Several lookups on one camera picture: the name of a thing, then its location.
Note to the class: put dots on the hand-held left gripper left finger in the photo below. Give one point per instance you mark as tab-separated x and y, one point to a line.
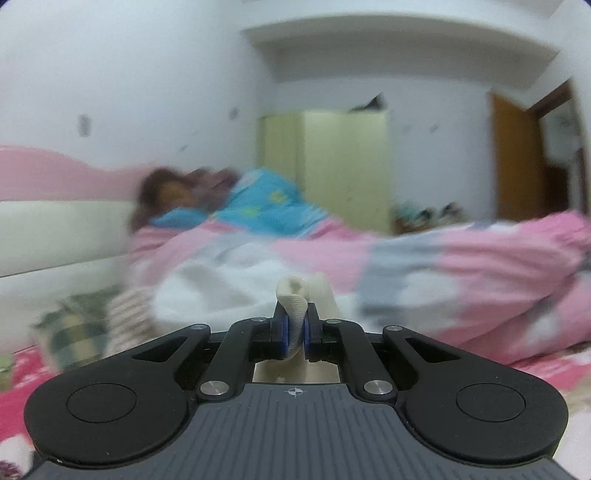
285	337

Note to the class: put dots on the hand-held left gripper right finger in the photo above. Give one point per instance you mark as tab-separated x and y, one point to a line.
308	339

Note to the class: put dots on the cream zip jacket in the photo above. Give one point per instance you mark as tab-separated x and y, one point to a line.
291	291

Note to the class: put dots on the striped cloth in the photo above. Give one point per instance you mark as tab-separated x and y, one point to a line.
127	318

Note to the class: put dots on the cream wardrobe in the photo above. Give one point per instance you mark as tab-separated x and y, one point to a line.
341	170

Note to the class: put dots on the pink grey floral quilt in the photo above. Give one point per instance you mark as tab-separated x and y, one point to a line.
485	258

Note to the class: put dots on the dark thing on wardrobe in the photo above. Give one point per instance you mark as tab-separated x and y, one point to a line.
371	104

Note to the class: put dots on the pink and white headboard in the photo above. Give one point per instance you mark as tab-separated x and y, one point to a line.
46	221

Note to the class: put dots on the wooden door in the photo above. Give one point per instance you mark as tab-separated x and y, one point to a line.
512	161

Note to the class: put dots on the pink flower-print blanket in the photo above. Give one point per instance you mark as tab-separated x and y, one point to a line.
18	406

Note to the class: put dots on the dark wooden door frame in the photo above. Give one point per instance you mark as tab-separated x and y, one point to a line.
561	99

